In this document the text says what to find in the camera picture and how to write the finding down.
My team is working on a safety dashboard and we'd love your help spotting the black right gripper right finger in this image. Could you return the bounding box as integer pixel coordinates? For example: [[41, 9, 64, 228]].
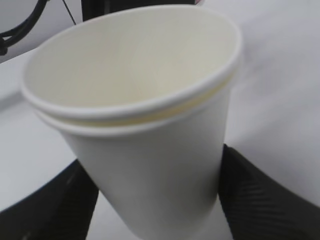
[[218, 145, 320, 240]]

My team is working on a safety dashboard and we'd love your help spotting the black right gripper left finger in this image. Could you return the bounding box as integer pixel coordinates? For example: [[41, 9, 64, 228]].
[[0, 160, 99, 240]]

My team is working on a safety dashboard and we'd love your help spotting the white paper cup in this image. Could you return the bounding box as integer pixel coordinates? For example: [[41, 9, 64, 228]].
[[34, 44, 242, 240], [21, 4, 243, 124]]

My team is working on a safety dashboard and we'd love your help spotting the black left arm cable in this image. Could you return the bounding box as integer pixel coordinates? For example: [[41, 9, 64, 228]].
[[0, 0, 50, 56]]

